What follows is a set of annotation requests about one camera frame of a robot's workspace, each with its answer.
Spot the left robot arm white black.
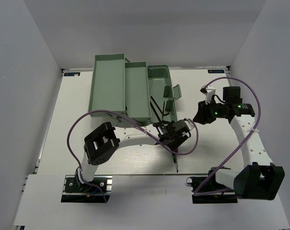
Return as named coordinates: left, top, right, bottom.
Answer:
left=75, top=119, right=195, bottom=191

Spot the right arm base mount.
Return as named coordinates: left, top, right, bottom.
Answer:
left=186, top=175, right=238, bottom=204

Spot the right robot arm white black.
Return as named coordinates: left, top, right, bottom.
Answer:
left=193, top=85, right=285, bottom=200

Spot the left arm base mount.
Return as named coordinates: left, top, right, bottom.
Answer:
left=61, top=175, right=113, bottom=203

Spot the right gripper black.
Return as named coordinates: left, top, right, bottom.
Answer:
left=193, top=97, right=227, bottom=125

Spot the dark hex key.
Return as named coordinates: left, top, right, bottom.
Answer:
left=162, top=100, right=175, bottom=121
left=151, top=96, right=161, bottom=122

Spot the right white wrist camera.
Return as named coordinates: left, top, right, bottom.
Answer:
left=200, top=85, right=216, bottom=104

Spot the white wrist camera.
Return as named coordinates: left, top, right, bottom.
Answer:
left=200, top=85, right=216, bottom=104
left=183, top=118, right=195, bottom=130

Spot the blue table label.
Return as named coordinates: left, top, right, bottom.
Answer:
left=64, top=72, right=81, bottom=77
left=208, top=69, right=225, bottom=74

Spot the right blue table label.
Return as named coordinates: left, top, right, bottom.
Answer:
left=208, top=69, right=225, bottom=74

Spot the black green precision screwdriver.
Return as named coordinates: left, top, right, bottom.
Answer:
left=172, top=154, right=179, bottom=173

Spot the green toolbox with clear lid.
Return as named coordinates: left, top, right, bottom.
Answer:
left=88, top=53, right=182, bottom=127

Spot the left blue table label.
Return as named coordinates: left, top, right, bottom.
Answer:
left=64, top=72, right=81, bottom=77

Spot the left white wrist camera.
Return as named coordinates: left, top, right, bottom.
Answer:
left=183, top=118, right=195, bottom=130

